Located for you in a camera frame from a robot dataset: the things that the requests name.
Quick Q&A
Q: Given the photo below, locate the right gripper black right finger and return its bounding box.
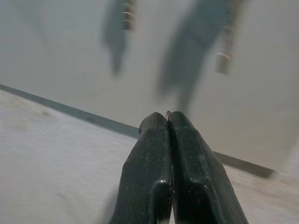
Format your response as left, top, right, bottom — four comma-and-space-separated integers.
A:
168, 111, 249, 224

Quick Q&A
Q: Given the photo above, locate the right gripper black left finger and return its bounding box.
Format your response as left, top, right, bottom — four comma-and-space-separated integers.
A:
108, 112, 174, 224

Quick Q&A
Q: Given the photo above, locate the long black car key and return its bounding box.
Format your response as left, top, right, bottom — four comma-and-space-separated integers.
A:
215, 0, 238, 76

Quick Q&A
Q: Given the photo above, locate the grey wall board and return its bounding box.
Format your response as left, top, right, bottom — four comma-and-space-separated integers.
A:
0, 0, 299, 180

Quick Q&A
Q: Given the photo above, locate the small black key, large ring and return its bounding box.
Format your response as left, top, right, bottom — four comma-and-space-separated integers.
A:
121, 0, 136, 31

